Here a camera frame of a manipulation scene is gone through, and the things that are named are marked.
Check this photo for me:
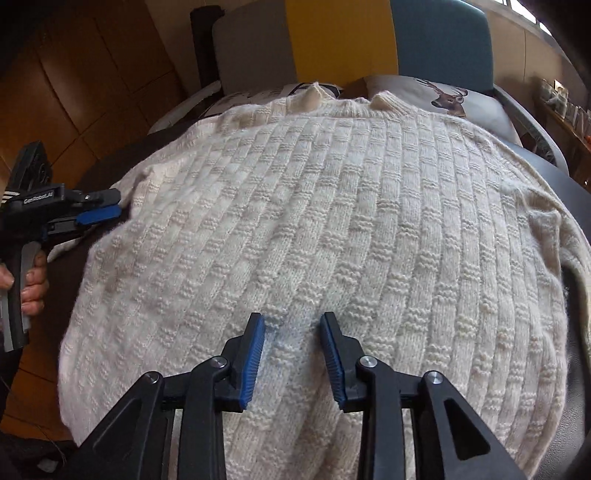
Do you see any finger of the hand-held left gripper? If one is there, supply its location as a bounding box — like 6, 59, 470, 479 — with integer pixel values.
46, 207, 122, 241
83, 188, 122, 208

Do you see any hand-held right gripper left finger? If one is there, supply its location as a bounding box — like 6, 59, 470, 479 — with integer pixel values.
74, 312, 266, 480

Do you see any wooden shelf with jars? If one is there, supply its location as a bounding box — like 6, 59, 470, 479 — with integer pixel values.
538, 79, 591, 139

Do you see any cream knit sweater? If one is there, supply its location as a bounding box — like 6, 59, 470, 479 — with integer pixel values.
58, 82, 591, 480

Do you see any geometric print cushion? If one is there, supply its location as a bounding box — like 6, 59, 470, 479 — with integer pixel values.
203, 82, 345, 118

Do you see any deer print cushion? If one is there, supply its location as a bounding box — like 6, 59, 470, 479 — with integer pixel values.
365, 75, 520, 144

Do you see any grey yellow blue sofa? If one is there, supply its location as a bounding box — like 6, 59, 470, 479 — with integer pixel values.
148, 0, 568, 167

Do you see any dark cloth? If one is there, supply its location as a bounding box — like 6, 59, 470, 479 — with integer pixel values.
0, 429, 79, 480

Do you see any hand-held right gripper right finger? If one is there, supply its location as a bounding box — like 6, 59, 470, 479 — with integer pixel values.
320, 312, 527, 480

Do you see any person's left hand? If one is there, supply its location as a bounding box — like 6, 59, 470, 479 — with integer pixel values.
0, 253, 49, 317

